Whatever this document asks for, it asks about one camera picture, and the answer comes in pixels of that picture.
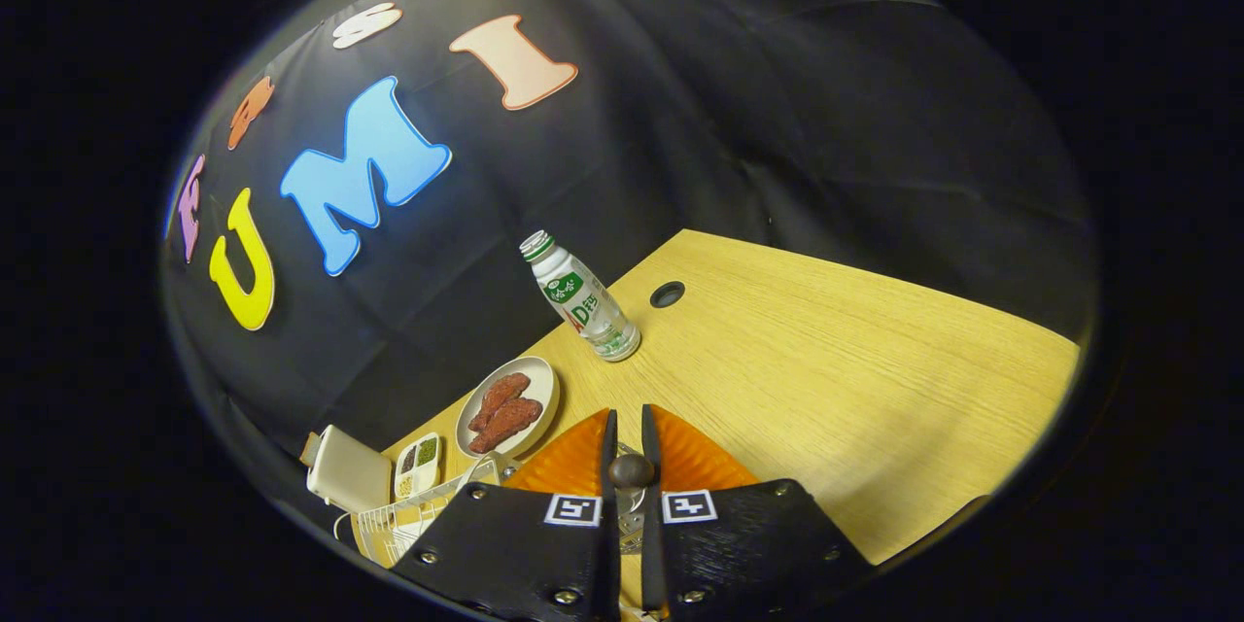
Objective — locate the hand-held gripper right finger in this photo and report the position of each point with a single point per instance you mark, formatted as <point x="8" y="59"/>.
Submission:
<point x="649" y="447"/>

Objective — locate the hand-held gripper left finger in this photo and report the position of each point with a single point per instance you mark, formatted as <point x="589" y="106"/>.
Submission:
<point x="609" y="457"/>

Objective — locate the beige round plate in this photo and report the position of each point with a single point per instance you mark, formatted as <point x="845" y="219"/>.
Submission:
<point x="539" y="389"/>

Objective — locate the white divided dish with beans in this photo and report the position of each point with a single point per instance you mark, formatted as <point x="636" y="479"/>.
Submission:
<point x="428" y="476"/>

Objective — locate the red meat piece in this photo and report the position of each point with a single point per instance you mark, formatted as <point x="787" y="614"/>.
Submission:
<point x="498" y="398"/>
<point x="507" y="423"/>

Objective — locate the white bottle with green label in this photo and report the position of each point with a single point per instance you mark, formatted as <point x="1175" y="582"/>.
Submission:
<point x="583" y="301"/>

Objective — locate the white toaster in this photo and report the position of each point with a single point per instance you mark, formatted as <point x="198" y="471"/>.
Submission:
<point x="345" y="476"/>

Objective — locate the brown bread slice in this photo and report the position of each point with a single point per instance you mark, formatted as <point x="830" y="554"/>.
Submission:
<point x="311" y="450"/>

